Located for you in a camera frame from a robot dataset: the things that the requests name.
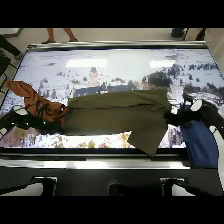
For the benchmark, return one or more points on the olive green shirt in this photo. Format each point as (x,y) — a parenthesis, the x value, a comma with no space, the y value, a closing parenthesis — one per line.
(116,113)

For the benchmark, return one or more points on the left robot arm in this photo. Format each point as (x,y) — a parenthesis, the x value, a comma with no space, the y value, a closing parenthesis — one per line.
(15,117)

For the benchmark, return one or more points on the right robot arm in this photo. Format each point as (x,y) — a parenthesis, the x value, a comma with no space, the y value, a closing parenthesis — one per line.
(203,113)

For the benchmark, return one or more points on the orange garment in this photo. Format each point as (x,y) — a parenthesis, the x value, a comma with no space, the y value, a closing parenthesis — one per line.
(36,101)

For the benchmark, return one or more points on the blue garment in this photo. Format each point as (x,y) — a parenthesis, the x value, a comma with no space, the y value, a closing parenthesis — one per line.
(200,141)

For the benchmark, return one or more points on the person's legs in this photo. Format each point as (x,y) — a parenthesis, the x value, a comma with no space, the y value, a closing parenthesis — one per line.
(50,35)

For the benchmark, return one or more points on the silver frame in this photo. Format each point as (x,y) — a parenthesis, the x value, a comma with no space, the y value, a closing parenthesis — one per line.
(100,164)

